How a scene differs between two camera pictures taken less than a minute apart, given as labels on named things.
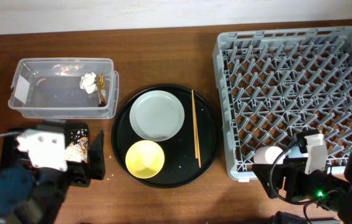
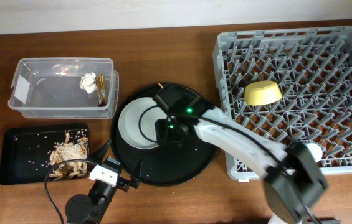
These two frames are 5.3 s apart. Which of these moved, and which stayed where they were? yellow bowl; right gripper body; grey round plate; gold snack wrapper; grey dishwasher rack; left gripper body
Moved: right gripper body; left gripper body; grey round plate; yellow bowl
Stayed: gold snack wrapper; grey dishwasher rack
